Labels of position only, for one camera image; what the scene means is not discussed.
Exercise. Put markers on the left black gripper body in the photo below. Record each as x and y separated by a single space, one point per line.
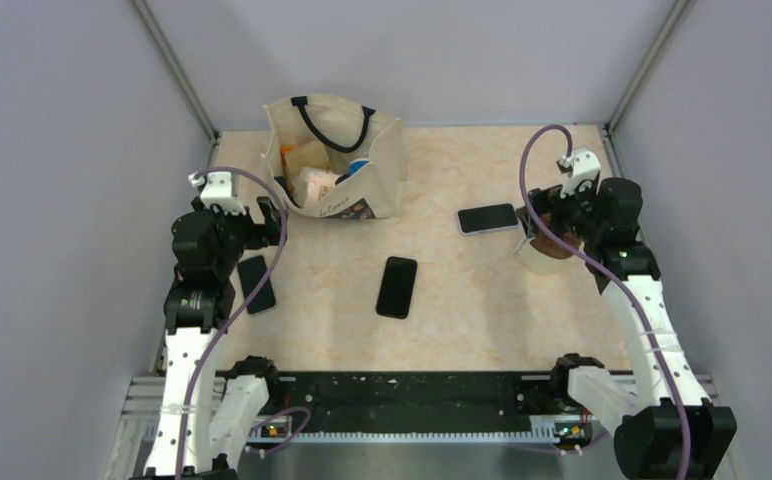
243 231

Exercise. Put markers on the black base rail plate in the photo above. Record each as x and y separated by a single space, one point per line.
426 405

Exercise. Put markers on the paper cup with label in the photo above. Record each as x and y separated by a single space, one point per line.
542 255

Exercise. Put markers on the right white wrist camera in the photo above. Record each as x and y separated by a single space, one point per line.
582 168

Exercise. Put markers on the snack packets in bag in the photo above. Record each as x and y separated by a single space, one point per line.
310 175

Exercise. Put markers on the phone in lilac case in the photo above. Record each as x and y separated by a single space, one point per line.
485 219

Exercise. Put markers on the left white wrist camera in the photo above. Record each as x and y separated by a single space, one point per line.
217 192

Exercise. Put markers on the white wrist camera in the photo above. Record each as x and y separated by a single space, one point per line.
217 192
582 168

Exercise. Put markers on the black phone case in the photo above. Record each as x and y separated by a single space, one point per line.
397 287

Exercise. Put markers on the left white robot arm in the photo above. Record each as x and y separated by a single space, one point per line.
195 439

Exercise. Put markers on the black phone at left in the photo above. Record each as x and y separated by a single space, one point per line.
251 271

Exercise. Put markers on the beige canvas tote bag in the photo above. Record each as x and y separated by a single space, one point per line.
364 149

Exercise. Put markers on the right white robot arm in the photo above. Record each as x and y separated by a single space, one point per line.
669 428

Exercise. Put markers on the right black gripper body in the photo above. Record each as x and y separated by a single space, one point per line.
568 213

